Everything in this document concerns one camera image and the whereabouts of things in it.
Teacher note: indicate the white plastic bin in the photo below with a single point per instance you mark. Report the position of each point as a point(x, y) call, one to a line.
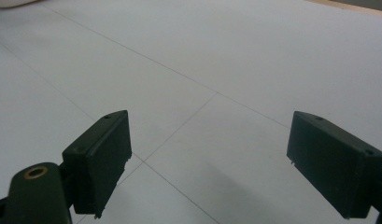
point(11, 3)

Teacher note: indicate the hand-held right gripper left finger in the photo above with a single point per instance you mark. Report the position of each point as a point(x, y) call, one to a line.
point(96, 160)

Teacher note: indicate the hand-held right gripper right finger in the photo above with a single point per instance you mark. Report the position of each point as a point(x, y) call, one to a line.
point(335, 160)

